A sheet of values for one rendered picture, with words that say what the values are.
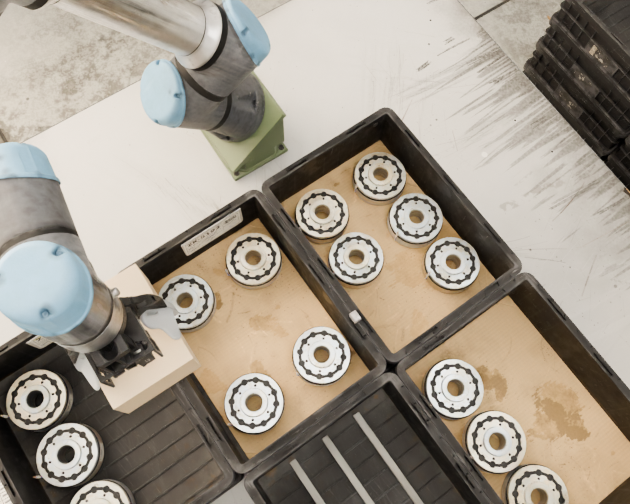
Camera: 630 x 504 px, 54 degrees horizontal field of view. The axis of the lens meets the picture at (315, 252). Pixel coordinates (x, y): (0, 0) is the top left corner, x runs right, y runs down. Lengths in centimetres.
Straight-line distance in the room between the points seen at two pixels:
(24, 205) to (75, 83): 188
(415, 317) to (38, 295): 77
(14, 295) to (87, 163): 93
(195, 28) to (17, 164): 50
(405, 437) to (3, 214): 77
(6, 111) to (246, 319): 157
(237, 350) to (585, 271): 76
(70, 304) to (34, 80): 202
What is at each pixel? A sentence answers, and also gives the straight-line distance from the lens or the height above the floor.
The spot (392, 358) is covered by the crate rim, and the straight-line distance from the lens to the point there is 105.
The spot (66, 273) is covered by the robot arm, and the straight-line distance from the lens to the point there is 56.
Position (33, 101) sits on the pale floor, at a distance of 250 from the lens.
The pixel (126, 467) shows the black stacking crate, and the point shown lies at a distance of 116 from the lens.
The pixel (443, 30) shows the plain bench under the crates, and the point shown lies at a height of 70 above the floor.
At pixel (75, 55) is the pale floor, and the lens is 256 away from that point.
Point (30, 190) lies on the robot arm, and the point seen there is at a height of 143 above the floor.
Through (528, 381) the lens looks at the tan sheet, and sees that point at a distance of 121.
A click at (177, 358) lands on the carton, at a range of 86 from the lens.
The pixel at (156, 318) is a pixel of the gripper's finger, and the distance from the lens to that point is 83.
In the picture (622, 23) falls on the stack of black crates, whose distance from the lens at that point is 211.
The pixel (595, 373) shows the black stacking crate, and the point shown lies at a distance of 118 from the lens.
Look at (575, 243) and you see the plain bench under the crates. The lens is 146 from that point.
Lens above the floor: 195
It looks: 71 degrees down
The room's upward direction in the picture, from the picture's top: 4 degrees clockwise
